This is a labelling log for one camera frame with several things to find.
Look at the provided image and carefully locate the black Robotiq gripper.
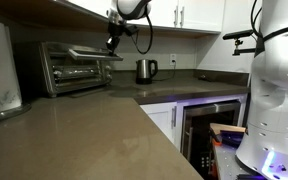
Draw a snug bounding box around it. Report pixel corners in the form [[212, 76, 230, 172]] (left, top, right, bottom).
[[105, 20, 125, 56]]

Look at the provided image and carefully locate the foil-lined oven tray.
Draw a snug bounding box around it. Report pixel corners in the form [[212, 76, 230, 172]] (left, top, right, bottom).
[[52, 64, 102, 80]]

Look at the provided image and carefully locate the stainless steel toaster oven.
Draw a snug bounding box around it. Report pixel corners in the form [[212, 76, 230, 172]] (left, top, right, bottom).
[[13, 40, 114, 99]]

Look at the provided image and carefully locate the white lower cabinet door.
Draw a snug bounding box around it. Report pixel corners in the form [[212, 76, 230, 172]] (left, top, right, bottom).
[[139, 101, 179, 149]]

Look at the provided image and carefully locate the stainless steel electric kettle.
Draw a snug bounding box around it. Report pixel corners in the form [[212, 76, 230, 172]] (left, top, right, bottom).
[[135, 58, 159, 85]]

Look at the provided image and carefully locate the small dark countertop object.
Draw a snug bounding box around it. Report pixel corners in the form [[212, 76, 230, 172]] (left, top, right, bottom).
[[197, 74, 219, 83]]

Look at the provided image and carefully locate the metal paper towel holder base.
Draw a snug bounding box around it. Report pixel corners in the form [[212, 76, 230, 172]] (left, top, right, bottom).
[[0, 102, 32, 125]]

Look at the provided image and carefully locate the stainless under-counter beverage fridge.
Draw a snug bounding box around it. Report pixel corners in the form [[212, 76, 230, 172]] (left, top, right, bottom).
[[179, 100, 242, 180]]

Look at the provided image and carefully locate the wooden board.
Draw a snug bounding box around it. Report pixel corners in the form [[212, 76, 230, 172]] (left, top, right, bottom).
[[209, 122, 247, 137]]

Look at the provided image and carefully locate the orange clamp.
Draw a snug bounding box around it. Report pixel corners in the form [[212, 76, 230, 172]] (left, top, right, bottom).
[[211, 136, 224, 148]]

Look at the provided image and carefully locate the dark blue tool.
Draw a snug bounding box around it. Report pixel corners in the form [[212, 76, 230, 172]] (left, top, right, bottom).
[[219, 130, 246, 148]]

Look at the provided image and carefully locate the grey perforated robot table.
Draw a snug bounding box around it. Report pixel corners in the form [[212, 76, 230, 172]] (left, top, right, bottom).
[[211, 142, 263, 180]]

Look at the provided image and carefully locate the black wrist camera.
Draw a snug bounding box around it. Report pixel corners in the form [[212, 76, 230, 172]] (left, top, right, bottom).
[[123, 24, 140, 37]]

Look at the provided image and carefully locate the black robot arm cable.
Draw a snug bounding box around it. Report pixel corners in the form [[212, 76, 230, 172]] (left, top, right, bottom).
[[129, 12, 154, 56]]

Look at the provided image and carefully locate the white wall outlet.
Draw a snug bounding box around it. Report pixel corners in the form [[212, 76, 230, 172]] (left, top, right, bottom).
[[169, 53, 178, 67]]

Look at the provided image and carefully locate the black kettle power cord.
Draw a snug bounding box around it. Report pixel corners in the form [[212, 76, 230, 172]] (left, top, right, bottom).
[[156, 61, 177, 83]]

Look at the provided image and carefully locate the silver upper cabinet handle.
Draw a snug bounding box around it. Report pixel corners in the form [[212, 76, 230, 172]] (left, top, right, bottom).
[[179, 6, 185, 29], [173, 5, 179, 28]]

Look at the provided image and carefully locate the silver cabinet handle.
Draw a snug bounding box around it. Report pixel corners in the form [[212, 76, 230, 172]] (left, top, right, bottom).
[[173, 5, 179, 28], [171, 105, 178, 130], [179, 6, 185, 29]]

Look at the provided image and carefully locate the silver lower cabinet handle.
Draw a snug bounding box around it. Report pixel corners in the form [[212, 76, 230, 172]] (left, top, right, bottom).
[[171, 105, 178, 130]]

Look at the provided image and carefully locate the black stereo camera bar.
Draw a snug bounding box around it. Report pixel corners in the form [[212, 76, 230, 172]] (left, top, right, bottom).
[[222, 28, 255, 41]]

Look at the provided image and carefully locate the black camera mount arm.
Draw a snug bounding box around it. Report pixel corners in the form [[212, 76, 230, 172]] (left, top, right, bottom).
[[231, 38, 257, 57]]

